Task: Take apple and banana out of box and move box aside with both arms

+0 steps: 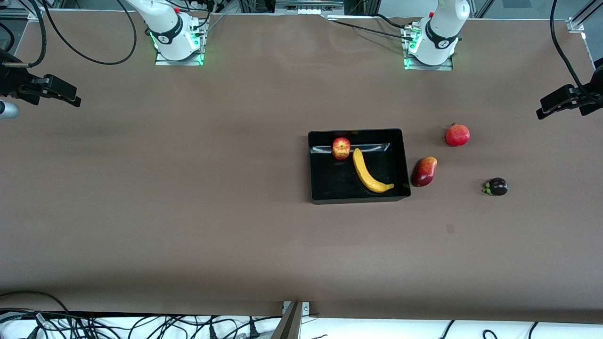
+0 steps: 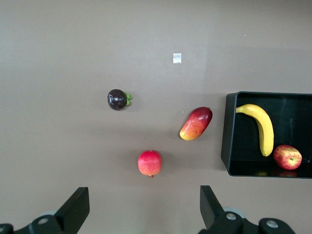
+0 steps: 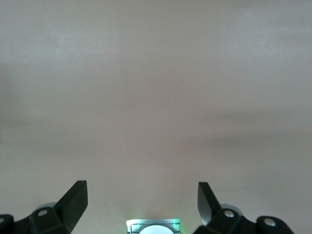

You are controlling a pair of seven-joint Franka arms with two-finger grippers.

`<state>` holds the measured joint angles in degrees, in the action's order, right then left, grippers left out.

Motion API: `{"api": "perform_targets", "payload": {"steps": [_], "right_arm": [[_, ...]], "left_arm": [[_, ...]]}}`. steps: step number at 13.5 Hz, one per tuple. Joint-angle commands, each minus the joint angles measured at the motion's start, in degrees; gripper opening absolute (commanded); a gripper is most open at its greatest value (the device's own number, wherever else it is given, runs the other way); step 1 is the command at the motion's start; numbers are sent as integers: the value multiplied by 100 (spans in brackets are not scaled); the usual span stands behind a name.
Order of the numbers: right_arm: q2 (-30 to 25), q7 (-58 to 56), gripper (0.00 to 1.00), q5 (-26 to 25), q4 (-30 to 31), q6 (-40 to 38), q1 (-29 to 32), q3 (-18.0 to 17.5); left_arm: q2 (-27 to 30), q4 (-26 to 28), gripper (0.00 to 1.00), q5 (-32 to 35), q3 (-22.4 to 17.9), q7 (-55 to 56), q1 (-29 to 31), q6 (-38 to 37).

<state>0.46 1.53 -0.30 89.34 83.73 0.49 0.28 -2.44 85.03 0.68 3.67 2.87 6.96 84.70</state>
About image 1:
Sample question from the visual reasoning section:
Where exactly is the yellow banana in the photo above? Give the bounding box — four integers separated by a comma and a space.
352, 148, 395, 193

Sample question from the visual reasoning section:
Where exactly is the red yellow apple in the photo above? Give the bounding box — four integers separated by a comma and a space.
332, 137, 351, 161

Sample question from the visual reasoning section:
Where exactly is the black plastic tray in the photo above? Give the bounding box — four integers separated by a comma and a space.
308, 129, 412, 205

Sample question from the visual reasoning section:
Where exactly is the dark purple mangosteen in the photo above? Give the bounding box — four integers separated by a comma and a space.
482, 177, 508, 197

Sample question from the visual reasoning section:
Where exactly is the red pomegranate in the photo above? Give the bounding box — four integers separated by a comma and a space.
445, 123, 471, 147

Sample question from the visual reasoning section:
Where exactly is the red yellow mango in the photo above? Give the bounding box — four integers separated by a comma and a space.
411, 156, 438, 187

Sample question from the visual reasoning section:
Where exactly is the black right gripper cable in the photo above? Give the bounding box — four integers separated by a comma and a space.
18, 0, 48, 67

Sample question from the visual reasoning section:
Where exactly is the thick black looped cable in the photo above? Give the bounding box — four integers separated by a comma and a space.
41, 0, 138, 65

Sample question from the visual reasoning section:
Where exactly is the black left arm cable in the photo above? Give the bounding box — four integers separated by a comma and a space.
549, 0, 589, 92

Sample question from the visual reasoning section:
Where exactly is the aluminium frame strut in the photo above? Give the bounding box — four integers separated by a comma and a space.
571, 0, 603, 25

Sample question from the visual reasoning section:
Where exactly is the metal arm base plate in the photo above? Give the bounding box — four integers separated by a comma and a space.
403, 26, 454, 71
155, 19, 205, 66

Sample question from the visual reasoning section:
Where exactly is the grey metal frame bar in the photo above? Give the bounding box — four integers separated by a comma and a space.
275, 0, 345, 16

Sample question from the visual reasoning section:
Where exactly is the aluminium camera post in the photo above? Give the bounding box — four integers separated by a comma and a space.
269, 301, 303, 339

